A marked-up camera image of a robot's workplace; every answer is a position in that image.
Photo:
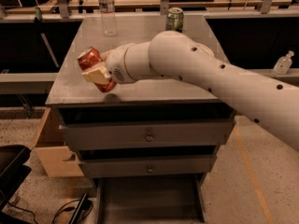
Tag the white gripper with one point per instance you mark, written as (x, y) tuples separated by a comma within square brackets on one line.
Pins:
[(116, 65)]

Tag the red coke can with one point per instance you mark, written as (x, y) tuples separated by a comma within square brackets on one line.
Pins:
[(89, 58)]

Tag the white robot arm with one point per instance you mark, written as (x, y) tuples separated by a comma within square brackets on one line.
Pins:
[(272, 104)]

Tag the green soda can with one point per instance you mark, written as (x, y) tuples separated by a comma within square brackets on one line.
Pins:
[(174, 19)]

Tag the clear plastic water bottle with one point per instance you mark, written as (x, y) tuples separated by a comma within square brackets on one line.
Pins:
[(107, 10)]

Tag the grey drawer cabinet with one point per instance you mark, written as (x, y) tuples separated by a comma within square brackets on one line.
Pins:
[(149, 199)]

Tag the light wooden box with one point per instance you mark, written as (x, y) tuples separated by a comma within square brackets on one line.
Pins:
[(51, 149)]

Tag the white paper bowl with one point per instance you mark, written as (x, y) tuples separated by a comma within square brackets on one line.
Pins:
[(205, 49)]

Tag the lower grey drawer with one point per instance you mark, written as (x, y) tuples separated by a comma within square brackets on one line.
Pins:
[(147, 166)]

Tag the grey drawer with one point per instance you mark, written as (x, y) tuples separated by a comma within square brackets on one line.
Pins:
[(147, 166), (103, 136)]

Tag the upper grey drawer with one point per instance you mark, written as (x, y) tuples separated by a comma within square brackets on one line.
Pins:
[(103, 136)]

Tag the black bin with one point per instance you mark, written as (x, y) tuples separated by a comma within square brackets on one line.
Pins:
[(13, 170)]

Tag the clear sanitizer bottle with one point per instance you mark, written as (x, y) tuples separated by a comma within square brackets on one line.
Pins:
[(284, 63)]

